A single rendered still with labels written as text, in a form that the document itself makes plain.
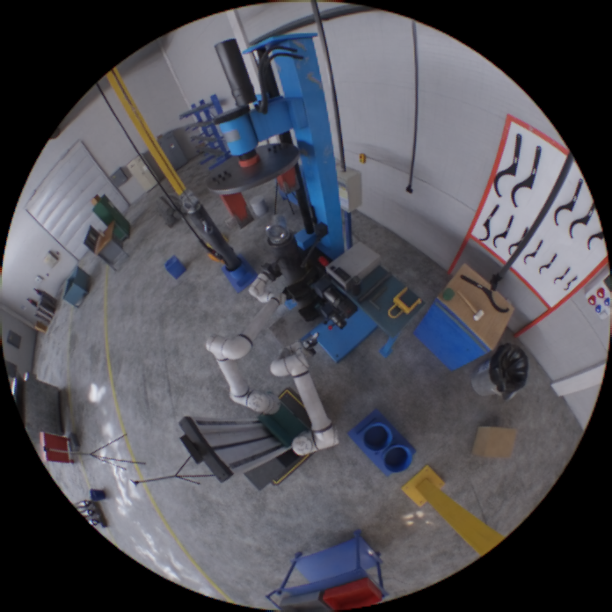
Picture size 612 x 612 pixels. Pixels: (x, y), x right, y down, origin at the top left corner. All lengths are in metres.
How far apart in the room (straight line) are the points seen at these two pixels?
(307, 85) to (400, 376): 2.78
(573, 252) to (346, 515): 3.61
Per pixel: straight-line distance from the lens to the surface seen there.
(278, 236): 1.65
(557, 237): 2.64
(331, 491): 2.79
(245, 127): 1.25
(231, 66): 1.28
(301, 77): 1.39
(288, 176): 1.47
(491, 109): 2.47
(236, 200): 1.35
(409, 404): 2.69
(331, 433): 1.62
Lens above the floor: 2.60
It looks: 60 degrees down
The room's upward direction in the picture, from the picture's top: 23 degrees counter-clockwise
